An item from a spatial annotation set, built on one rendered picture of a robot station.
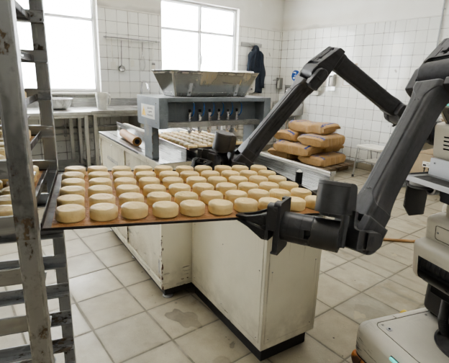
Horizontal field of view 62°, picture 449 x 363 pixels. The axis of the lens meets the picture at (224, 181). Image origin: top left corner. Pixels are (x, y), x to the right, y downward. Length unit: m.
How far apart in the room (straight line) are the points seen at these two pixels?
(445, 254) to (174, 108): 1.43
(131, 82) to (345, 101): 3.23
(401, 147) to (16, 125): 0.66
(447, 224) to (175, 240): 1.37
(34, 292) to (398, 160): 0.68
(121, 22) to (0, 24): 4.90
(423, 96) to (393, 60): 5.02
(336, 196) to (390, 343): 1.16
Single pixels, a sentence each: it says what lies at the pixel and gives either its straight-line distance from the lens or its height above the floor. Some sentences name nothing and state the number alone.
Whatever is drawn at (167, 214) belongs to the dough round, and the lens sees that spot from 0.72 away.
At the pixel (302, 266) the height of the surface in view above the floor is 0.46.
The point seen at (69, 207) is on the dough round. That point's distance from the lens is 0.73.
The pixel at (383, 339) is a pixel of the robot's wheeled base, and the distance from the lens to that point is 1.79.
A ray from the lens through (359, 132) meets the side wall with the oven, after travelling 6.10.
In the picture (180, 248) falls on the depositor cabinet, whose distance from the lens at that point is 2.22.
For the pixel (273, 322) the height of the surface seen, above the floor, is 0.22.
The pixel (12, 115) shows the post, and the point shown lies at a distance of 0.61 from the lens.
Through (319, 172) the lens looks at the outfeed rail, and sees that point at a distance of 1.73.
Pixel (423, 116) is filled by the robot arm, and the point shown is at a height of 1.23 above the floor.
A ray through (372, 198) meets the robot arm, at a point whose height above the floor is 1.08.
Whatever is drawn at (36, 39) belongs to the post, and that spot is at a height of 1.36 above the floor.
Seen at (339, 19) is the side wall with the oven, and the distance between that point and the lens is 6.45.
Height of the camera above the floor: 1.28
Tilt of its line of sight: 15 degrees down
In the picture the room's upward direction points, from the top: 2 degrees clockwise
